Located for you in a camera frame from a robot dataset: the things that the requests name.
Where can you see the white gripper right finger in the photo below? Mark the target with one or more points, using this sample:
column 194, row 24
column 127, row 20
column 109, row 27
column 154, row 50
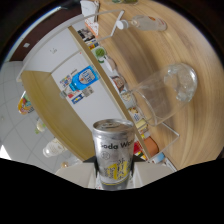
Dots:
column 151, row 171

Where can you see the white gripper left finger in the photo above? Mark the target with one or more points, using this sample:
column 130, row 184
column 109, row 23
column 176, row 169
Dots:
column 75, row 173

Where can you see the silver soda water can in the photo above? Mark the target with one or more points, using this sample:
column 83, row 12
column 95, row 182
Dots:
column 113, row 153

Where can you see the orange pot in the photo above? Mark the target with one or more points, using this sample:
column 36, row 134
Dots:
column 151, row 146

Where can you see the clear bottle with green cap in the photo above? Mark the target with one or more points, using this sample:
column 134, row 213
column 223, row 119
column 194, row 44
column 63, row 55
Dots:
column 40, row 126

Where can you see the clear glass tumbler with ice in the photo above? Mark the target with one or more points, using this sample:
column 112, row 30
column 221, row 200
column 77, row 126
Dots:
column 166, row 91

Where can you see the yellow snack bag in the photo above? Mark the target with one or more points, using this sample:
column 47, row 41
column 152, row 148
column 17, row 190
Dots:
column 25, row 104

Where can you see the green and white mug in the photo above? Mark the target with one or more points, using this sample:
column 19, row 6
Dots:
column 99, row 53

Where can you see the brown door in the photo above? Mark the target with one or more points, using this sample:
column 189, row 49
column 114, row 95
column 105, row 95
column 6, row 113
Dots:
column 40, row 30

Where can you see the orange printed paper sheet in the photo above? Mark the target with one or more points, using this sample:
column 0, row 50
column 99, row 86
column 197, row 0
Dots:
column 91, row 26

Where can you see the white frame wooden shelf rack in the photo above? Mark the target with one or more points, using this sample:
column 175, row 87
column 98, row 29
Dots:
column 50, row 106

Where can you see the blue wall poster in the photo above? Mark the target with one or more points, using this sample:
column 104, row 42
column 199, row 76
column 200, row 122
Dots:
column 77, row 98

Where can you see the multicolour wall poster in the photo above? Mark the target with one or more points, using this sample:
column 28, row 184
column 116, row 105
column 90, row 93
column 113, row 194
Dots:
column 65, row 81

